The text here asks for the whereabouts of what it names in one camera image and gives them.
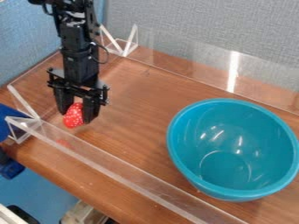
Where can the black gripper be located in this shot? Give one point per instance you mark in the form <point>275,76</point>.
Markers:
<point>78,81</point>

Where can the red toy strawberry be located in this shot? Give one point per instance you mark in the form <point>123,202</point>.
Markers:
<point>73,118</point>

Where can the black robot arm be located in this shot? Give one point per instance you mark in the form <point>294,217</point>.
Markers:
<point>77,24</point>

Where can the blue plastic bowl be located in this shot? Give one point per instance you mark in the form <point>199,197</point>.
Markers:
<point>234,149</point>

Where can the clear acrylic left barrier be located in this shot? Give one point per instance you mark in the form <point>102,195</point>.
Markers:
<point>33,94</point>

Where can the clear acrylic barrier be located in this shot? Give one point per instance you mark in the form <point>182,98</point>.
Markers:
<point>33,94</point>
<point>190,207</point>
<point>238,73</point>

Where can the clear acrylic front barrier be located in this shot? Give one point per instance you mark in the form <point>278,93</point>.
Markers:
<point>190,207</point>

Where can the black white object bottom left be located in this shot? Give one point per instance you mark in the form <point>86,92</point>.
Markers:
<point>14,215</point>

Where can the clear acrylic back barrier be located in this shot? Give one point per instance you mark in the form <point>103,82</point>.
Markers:
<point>238,73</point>

